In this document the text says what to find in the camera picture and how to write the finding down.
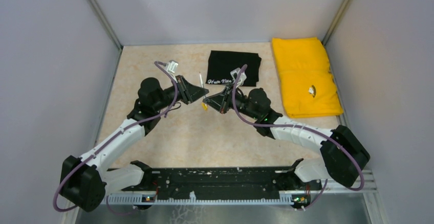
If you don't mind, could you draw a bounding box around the yellow folded t-shirt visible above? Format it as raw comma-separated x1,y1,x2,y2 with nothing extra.
271,37,343,118

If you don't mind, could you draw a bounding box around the white yellow marker pen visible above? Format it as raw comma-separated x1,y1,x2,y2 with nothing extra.
199,72,208,111

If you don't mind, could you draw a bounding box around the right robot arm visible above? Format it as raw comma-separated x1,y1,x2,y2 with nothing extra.
203,86,371,191

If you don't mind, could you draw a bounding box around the black folded t-shirt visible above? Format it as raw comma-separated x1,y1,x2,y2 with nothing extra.
205,50,262,87

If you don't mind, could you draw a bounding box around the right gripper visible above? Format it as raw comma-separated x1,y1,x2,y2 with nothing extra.
204,83,259,120

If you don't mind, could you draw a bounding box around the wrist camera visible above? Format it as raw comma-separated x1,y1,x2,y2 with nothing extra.
230,68,247,88
164,60,179,82

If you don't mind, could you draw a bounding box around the aluminium frame rail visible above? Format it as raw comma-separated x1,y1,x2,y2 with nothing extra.
71,170,378,206

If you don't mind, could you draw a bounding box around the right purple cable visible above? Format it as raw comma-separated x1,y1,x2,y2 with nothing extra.
232,64,366,211

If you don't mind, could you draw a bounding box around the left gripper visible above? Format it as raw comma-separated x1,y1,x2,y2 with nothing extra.
154,75,209,111

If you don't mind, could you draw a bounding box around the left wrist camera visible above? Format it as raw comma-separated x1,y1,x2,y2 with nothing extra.
164,60,179,82

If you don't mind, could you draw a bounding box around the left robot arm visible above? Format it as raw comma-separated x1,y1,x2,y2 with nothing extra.
53,75,209,212

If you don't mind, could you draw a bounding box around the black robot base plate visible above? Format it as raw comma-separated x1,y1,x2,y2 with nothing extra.
122,166,322,200

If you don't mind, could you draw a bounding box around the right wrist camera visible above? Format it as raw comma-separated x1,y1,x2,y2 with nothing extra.
230,68,247,88

